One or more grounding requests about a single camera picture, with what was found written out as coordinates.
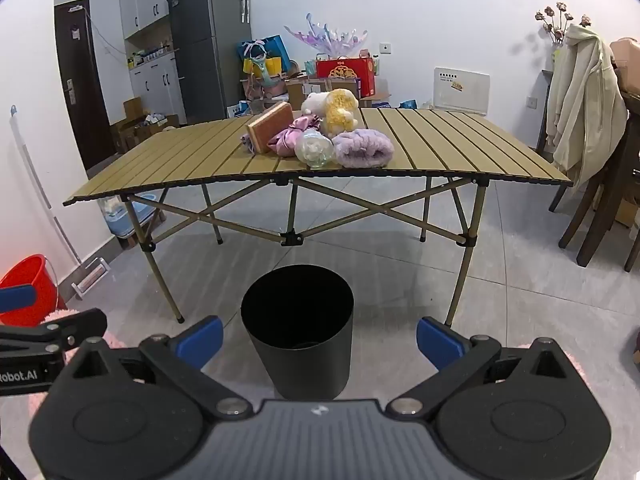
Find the white flat mop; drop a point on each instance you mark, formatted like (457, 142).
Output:
(35, 175)

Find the grey refrigerator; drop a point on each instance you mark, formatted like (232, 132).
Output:
(205, 35)

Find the pink satin scrunchie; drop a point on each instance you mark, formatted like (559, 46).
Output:
(285, 140)

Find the purple fluffy cloth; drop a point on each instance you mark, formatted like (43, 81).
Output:
(362, 147)

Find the light blue plastic tub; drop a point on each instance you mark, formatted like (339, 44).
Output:
(135, 220)

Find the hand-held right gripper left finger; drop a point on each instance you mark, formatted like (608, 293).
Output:
(202, 340)

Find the pink fluffy rug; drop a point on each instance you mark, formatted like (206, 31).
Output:
(119, 341)

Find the white kitchen cabinet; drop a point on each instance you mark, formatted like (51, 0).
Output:
(150, 5)

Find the blue gift bag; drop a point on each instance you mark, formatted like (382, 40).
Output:
(275, 50)

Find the small cardboard box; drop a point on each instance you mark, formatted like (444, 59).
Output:
(300, 92)
(132, 110)

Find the tan folding table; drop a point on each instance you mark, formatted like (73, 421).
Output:
(450, 145)

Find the white wall socket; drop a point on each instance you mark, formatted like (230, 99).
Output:
(532, 102)
(385, 48)

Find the iridescent bouquet wrap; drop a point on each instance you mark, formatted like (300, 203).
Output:
(325, 37)

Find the dark brown door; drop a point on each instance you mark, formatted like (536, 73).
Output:
(82, 100)

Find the dried flower bunch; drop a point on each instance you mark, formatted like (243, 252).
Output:
(560, 6)

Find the red gift box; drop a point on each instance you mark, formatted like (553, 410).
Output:
(345, 70)

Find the white yellow plush toy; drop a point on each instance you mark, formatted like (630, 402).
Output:
(340, 110)

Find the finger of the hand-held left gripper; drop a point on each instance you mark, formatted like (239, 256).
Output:
(17, 297)
(75, 325)

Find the cream hoodie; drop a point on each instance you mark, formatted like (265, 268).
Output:
(585, 110)

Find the orange rectangular box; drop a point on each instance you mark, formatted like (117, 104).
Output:
(267, 127)

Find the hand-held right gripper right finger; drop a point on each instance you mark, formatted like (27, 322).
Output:
(440, 342)

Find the red plastic bucket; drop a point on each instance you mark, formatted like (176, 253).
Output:
(30, 272)

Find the black round trash bin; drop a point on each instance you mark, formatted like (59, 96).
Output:
(300, 355)

